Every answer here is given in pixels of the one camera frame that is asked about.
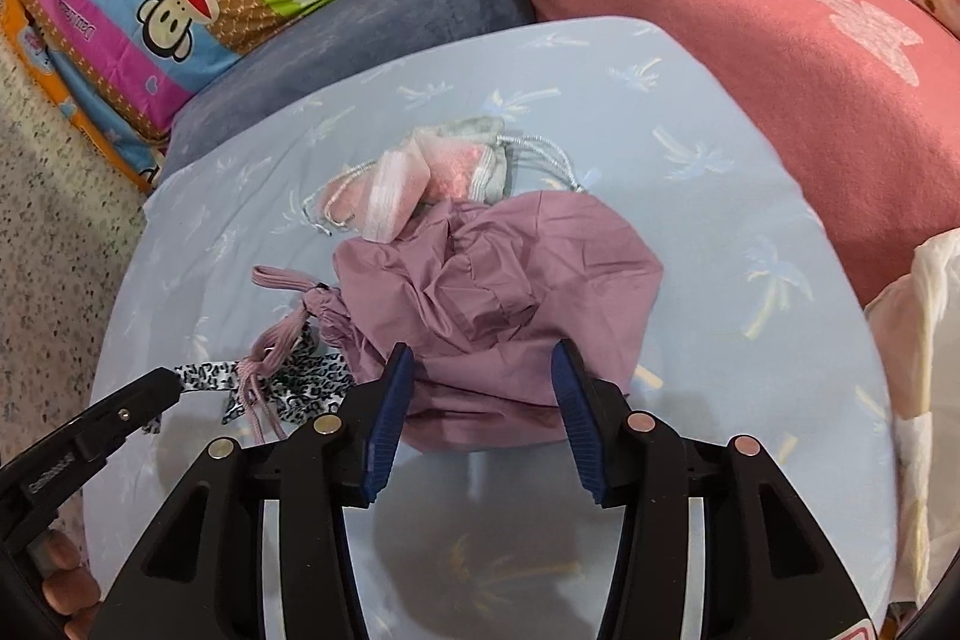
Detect light blue table cloth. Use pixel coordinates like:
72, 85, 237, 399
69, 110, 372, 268
81, 14, 901, 640

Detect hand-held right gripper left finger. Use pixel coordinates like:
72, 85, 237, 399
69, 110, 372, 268
88, 342, 415, 640

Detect person's left hand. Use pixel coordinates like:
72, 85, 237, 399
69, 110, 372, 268
39, 526, 103, 640

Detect white bin with plastic liner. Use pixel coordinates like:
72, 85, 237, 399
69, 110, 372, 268
862, 230, 960, 615

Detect blue-grey cushion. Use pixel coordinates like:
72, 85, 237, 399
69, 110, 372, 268
160, 0, 538, 182

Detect purple drawstring bag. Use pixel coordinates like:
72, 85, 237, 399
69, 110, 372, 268
250, 190, 666, 459

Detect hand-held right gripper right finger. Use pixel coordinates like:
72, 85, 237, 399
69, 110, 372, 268
550, 338, 880, 640

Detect pink blanket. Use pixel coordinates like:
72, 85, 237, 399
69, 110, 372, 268
396, 0, 960, 311

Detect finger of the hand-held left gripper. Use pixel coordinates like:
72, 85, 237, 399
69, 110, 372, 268
0, 367, 186, 506

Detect pink white cloth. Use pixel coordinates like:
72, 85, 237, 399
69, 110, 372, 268
358, 141, 485, 241

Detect leopard print cloth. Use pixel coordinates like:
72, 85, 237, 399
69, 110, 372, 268
141, 340, 355, 437

